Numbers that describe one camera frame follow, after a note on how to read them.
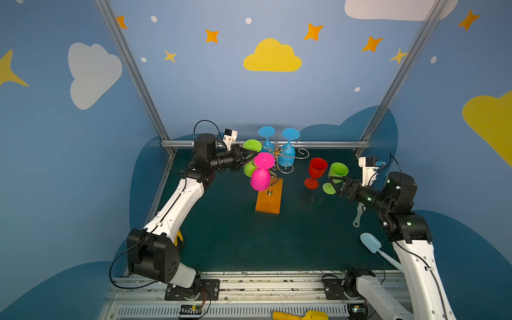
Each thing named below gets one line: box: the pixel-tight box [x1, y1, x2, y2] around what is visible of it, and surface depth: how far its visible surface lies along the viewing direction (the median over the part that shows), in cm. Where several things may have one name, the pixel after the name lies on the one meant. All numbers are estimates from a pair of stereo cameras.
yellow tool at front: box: [271, 309, 329, 320], surface depth 69 cm
